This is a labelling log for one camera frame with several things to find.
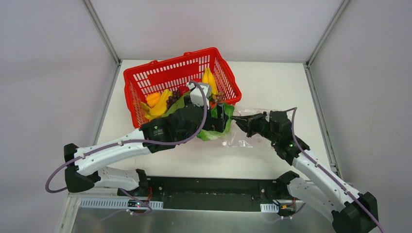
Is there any clear zip top bag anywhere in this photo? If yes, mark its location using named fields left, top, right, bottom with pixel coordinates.
left=230, top=111, right=295, bottom=147

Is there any green lettuce head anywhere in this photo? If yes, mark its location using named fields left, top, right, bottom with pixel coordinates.
left=197, top=102, right=235, bottom=141

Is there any red plastic shopping basket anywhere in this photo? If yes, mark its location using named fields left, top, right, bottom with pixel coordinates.
left=123, top=47, right=242, bottom=128

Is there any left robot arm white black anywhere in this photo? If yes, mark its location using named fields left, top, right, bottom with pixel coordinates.
left=64, top=103, right=234, bottom=197

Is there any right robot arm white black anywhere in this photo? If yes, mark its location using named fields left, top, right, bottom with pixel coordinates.
left=232, top=108, right=385, bottom=233

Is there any small brown grape bunch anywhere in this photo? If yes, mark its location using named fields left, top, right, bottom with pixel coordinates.
left=210, top=92, right=224, bottom=103

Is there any green leafy vegetable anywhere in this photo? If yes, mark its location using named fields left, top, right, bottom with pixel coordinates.
left=162, top=96, right=186, bottom=117

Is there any dark purple grape bunch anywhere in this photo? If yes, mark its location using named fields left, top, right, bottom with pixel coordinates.
left=166, top=91, right=181, bottom=109

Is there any dark red fruit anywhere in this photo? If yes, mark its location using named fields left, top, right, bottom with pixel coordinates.
left=178, top=85, right=190, bottom=96

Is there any yellow starfruit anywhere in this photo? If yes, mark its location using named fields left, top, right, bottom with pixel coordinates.
left=140, top=89, right=172, bottom=120

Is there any orange bell pepper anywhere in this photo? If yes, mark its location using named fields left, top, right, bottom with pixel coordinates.
left=146, top=92, right=161, bottom=108

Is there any yellow banana bunch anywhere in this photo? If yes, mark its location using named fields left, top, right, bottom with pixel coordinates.
left=202, top=67, right=218, bottom=95

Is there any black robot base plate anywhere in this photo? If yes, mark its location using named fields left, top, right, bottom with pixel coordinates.
left=117, top=176, right=297, bottom=213

